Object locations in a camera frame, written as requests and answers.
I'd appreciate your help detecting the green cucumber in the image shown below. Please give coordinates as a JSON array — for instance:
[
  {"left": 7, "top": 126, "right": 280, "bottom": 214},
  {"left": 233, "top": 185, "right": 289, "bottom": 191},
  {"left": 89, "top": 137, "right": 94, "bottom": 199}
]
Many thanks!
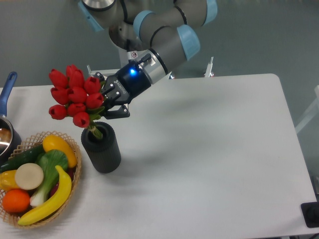
[{"left": 0, "top": 144, "right": 44, "bottom": 173}]

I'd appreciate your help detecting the red fruit under banana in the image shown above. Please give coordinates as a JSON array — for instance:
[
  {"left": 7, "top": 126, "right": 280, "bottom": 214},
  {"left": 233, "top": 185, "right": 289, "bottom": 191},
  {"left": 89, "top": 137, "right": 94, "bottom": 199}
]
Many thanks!
[{"left": 49, "top": 168, "right": 74, "bottom": 197}]

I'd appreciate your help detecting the yellow banana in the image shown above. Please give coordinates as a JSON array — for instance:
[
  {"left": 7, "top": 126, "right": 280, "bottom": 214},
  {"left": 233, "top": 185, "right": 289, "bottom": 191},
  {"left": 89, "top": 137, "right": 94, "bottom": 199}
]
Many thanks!
[{"left": 17, "top": 165, "right": 72, "bottom": 226}]

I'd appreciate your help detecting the blue handled saucepan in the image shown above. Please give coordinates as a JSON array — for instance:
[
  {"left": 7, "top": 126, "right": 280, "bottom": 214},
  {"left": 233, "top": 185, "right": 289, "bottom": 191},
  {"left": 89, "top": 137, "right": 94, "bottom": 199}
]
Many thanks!
[{"left": 0, "top": 72, "right": 21, "bottom": 165}]

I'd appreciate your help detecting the woven wicker basket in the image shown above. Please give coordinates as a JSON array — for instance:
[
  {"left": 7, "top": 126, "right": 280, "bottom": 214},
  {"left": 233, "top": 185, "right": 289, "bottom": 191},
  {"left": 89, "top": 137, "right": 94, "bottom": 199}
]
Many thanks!
[{"left": 0, "top": 131, "right": 82, "bottom": 229}]

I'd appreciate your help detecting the orange fruit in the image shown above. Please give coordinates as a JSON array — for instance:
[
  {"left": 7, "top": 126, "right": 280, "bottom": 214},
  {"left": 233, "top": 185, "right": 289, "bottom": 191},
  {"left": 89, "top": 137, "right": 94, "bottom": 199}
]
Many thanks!
[{"left": 2, "top": 189, "right": 30, "bottom": 213}]

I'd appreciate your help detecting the red tulip bouquet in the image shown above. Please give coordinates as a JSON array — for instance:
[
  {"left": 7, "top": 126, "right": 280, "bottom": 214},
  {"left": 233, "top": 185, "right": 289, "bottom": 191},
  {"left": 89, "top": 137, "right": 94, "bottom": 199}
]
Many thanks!
[{"left": 48, "top": 64, "right": 105, "bottom": 139}]

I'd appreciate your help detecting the beige round mushroom cap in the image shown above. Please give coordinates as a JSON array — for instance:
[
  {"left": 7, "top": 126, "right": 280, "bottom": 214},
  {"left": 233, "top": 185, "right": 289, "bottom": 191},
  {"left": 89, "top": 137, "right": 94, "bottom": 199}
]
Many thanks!
[{"left": 14, "top": 163, "right": 44, "bottom": 190}]

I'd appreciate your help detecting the green bok choy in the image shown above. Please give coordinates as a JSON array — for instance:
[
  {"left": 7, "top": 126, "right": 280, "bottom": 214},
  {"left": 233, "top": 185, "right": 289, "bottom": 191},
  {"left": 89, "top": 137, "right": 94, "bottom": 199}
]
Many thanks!
[{"left": 30, "top": 149, "right": 68, "bottom": 207}]

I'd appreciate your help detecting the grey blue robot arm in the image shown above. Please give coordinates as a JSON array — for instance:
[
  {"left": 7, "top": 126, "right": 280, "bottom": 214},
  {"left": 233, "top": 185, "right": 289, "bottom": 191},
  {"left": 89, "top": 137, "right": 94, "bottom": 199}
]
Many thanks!
[{"left": 78, "top": 0, "right": 218, "bottom": 119}]

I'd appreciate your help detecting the dark grey ribbed vase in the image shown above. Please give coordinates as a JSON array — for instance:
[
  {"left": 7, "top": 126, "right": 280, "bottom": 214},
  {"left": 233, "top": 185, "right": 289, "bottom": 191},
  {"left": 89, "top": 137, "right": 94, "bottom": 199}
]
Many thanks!
[{"left": 81, "top": 121, "right": 121, "bottom": 173}]

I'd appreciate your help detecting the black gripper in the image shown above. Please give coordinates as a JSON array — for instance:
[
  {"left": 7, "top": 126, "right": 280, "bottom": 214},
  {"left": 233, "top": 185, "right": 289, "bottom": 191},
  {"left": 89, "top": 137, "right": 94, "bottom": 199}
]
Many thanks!
[{"left": 93, "top": 62, "right": 151, "bottom": 119}]

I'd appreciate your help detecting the black device at edge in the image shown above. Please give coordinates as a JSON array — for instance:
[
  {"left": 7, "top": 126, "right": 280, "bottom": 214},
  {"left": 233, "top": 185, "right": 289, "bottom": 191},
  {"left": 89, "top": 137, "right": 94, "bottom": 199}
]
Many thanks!
[{"left": 301, "top": 202, "right": 319, "bottom": 228}]

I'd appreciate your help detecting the yellow bell pepper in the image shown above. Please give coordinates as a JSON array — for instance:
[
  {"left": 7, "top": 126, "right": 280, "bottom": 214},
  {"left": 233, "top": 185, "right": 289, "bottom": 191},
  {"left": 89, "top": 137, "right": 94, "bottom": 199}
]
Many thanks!
[{"left": 0, "top": 170, "right": 20, "bottom": 191}]

